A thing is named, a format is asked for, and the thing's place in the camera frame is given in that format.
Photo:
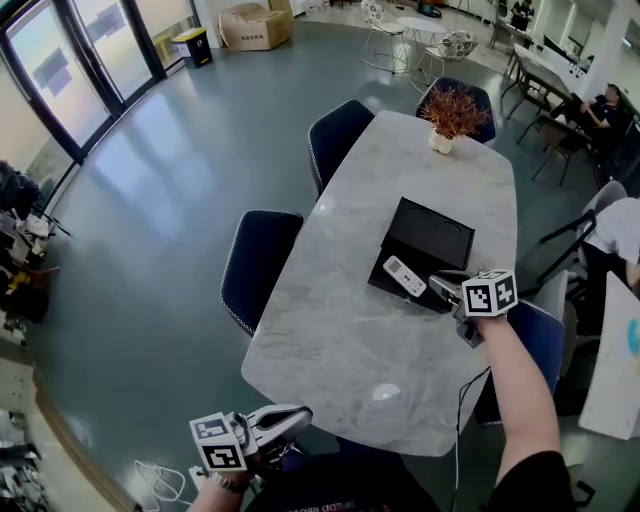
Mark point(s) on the orange plant in white pot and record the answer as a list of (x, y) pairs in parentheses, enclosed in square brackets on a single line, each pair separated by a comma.
[(452, 112)]

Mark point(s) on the silver wrist band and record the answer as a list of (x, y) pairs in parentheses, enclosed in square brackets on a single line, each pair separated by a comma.
[(225, 482)]

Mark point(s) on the round white table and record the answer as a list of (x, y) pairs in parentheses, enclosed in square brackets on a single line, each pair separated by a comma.
[(420, 24)]

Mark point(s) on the pile of equipment clutter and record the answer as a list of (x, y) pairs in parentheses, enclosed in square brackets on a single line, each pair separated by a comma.
[(20, 240)]

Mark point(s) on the light blue ornament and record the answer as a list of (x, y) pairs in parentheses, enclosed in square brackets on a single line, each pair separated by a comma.
[(634, 337)]

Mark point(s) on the white chair with black legs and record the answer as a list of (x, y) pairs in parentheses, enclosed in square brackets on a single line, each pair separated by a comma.
[(600, 200)]

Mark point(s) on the person's left forearm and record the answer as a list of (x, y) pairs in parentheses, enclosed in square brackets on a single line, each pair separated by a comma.
[(215, 500)]

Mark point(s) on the white remote control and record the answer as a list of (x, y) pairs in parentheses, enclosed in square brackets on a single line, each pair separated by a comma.
[(404, 275)]

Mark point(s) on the person's black t-shirt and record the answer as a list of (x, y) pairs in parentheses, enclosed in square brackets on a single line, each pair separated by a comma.
[(350, 482)]

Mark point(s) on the large cardboard box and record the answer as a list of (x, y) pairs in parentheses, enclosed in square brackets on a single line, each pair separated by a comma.
[(250, 27)]

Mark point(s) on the black box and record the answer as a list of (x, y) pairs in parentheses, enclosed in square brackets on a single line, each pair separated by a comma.
[(430, 235)]

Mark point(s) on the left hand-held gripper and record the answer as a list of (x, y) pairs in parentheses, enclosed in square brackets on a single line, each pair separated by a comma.
[(220, 445)]

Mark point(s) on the dark blue upholstered chair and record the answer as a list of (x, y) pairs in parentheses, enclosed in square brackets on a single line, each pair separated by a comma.
[(542, 345), (482, 107), (257, 265), (335, 140)]

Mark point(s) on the white marble side table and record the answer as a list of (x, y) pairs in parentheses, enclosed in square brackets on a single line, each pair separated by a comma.
[(610, 375)]

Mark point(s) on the dark wooden table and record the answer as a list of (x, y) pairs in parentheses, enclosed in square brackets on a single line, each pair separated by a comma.
[(542, 75)]

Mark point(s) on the black framed glass window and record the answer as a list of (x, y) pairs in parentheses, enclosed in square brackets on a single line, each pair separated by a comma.
[(75, 65)]

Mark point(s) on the person's right forearm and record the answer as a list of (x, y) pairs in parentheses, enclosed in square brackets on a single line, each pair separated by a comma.
[(520, 400)]

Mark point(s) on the black metal frame chair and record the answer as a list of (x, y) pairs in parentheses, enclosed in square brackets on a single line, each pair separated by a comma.
[(555, 135)]

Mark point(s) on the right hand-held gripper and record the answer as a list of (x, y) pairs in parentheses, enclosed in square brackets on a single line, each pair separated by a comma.
[(490, 295)]

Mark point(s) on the black bin with yellow lid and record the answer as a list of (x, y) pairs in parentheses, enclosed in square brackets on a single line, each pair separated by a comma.
[(195, 47)]

